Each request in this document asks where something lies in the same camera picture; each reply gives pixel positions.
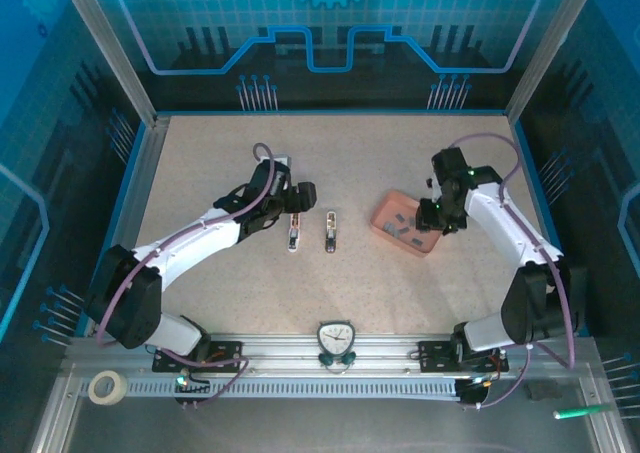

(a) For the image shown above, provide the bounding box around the pink plastic tray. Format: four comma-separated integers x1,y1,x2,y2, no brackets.
370,188,444,259

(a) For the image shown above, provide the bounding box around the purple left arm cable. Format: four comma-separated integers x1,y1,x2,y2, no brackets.
94,141,279,410

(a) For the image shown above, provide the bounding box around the white tape roll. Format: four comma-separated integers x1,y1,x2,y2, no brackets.
87,370,127,407

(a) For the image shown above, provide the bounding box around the aluminium frame post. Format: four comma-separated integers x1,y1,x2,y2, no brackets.
505,0,586,122
55,0,171,130

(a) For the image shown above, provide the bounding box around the aluminium left frame post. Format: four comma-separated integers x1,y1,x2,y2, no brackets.
55,0,171,130

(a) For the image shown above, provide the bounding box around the grey mini stapler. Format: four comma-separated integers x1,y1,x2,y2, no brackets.
324,209,339,253

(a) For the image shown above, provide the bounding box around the aluminium mounting rail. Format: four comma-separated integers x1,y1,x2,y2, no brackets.
62,331,599,377

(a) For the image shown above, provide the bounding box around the small green alarm clock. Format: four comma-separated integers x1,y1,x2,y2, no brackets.
316,320,357,374

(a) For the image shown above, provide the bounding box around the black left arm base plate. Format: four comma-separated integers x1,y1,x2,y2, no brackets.
151,340,245,374

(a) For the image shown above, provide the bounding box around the slotted grey cable duct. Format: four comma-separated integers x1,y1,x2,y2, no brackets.
79,376,462,402

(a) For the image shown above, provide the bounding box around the aluminium right frame post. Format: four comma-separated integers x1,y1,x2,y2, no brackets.
505,0,586,122

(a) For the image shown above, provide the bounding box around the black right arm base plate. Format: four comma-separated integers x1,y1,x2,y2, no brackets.
416,340,510,374

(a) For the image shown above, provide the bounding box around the aluminium side frame rail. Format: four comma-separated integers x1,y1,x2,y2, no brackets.
82,117,171,339

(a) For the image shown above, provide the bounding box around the aluminium front frame profile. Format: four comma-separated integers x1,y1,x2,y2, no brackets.
578,372,634,453
29,372,84,453

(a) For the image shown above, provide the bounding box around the green marker pen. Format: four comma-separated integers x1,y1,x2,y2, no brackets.
552,402,614,421

